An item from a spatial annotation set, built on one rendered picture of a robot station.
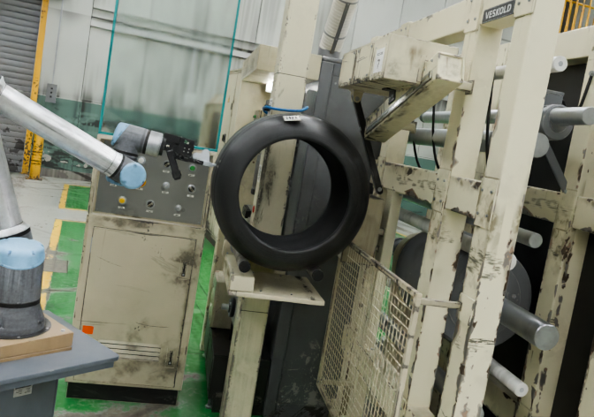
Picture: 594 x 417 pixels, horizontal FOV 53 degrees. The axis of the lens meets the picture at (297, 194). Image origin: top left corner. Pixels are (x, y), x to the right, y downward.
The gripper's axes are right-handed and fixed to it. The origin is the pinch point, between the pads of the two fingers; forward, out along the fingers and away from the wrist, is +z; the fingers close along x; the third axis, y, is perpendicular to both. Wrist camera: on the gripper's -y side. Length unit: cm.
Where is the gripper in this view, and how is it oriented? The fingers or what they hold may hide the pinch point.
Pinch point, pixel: (212, 165)
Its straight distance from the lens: 224.8
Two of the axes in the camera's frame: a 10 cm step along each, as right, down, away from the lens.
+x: -1.8, -1.2, 9.8
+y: 2.8, -9.6, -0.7
